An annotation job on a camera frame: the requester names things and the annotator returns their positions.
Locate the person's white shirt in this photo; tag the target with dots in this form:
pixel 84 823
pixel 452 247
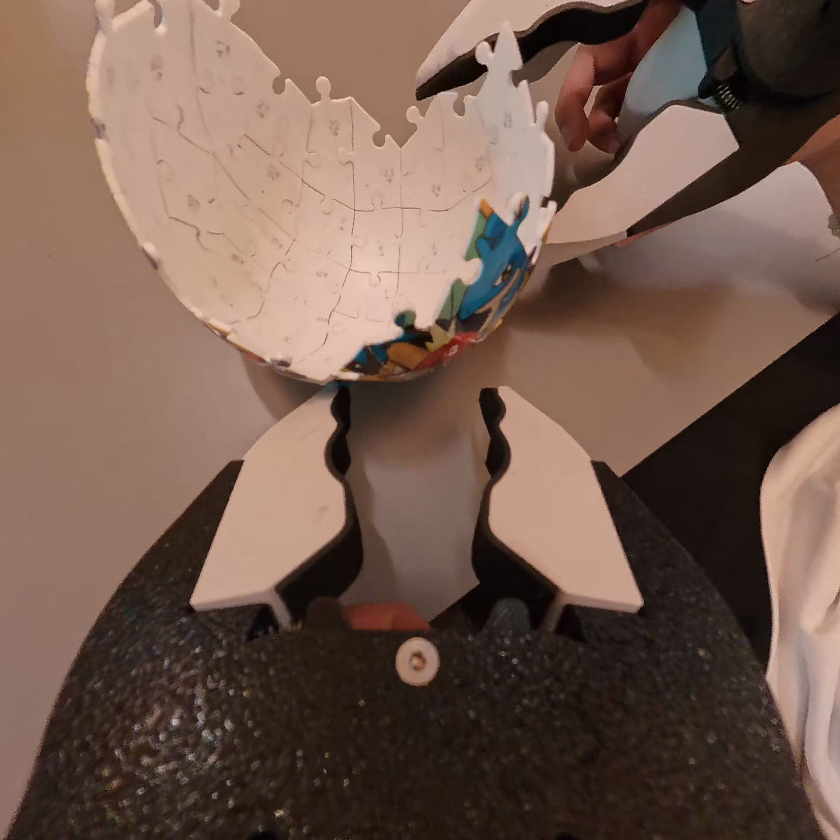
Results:
pixel 807 558

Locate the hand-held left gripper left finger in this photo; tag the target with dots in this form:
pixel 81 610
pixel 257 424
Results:
pixel 275 518

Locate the person's right forearm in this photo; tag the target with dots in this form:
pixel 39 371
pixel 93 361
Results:
pixel 823 148

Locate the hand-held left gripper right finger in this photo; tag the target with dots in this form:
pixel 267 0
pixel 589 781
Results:
pixel 558 518

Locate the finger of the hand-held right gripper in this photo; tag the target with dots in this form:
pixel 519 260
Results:
pixel 656 177
pixel 472 33

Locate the partly built puzzle ball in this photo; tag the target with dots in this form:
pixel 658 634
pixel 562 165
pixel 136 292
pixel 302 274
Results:
pixel 262 197

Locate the person's left hand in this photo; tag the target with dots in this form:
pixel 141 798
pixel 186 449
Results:
pixel 384 617

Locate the person's black trousers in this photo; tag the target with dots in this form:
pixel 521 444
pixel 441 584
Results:
pixel 709 446

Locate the person's right hand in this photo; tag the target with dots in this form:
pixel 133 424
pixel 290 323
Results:
pixel 590 92

